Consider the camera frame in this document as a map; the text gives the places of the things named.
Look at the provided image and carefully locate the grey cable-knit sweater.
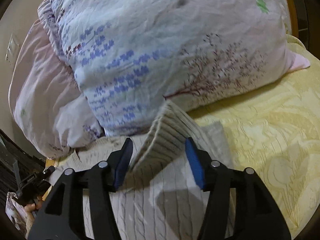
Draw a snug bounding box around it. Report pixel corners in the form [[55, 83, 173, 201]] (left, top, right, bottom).
[[48, 100, 237, 240]]

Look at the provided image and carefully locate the person's left hand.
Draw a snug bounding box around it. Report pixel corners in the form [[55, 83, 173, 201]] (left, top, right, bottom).
[[24, 196, 43, 213]]

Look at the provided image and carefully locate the pink floral left pillow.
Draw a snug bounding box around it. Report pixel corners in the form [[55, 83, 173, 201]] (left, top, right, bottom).
[[8, 20, 103, 159]]

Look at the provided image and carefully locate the yellow patterned bedspread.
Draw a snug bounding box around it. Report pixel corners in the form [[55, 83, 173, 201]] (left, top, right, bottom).
[[44, 34, 320, 240]]

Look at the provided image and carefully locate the blue floral right pillow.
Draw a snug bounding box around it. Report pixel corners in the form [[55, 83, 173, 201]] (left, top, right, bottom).
[[37, 0, 310, 136]]

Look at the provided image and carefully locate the white wall switch plate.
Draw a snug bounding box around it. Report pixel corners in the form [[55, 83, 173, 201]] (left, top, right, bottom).
[[5, 34, 21, 66]]

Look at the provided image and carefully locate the wooden door frame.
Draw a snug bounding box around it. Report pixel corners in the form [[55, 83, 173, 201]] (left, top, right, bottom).
[[286, 0, 299, 38]]

